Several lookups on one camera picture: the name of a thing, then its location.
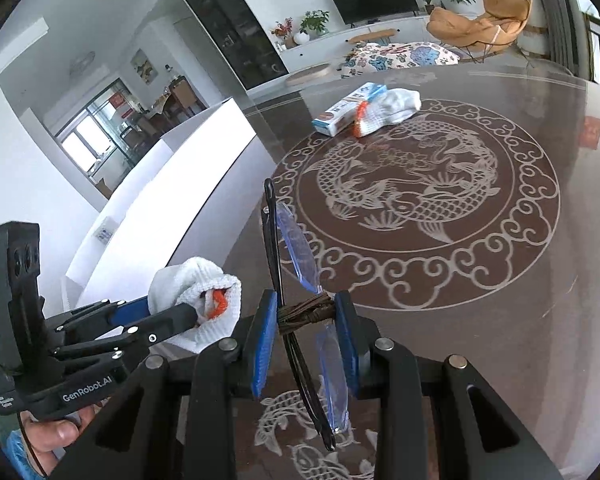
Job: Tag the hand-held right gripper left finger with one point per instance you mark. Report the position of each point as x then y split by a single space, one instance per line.
262 342

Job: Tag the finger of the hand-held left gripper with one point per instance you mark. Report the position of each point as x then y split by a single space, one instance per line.
130 307
180 317

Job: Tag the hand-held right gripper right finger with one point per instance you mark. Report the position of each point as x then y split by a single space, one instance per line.
347 345

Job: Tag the white glove orange cuff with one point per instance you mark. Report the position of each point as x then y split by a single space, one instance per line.
395 105
190 275

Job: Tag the black frame eyeglasses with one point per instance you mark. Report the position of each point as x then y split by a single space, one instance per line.
305 312

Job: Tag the white cardboard box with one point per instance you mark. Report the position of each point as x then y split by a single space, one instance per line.
180 185

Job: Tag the person's left hand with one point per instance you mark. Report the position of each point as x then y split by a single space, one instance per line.
55 432

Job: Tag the dark dining chair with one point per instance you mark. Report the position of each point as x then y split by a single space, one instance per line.
132 140

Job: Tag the glass sliding door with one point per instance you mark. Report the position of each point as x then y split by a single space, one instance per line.
90 135

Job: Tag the dining table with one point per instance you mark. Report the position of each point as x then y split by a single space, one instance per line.
166 110

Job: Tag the brown dining chair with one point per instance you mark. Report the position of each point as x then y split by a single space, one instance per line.
185 95

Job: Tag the blue white toothpaste box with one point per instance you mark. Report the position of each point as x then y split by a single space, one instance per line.
340 112

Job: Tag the round floor cushion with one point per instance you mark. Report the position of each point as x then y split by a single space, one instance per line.
307 75

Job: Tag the printed blanket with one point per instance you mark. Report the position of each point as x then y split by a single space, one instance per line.
400 57

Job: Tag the dark glass display cabinet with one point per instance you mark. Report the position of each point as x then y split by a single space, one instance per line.
230 25

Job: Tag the white low television cabinet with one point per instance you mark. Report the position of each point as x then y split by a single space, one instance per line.
330 42

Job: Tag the white round vase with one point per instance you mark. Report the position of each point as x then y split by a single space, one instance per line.
301 38

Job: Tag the red flower arrangement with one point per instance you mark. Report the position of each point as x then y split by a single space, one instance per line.
282 30

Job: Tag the wooden bench hairpin legs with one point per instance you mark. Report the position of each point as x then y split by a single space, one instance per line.
372 35

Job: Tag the orange rocking chair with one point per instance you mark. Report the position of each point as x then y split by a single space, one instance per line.
460 25

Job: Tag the small green potted plant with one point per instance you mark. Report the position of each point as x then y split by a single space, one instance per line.
426 1

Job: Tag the grey curtain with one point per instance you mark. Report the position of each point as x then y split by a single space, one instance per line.
555 15

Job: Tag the red wall hanging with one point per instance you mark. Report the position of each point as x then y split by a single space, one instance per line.
118 99

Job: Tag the wall painting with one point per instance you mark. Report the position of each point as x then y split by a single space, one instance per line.
144 66

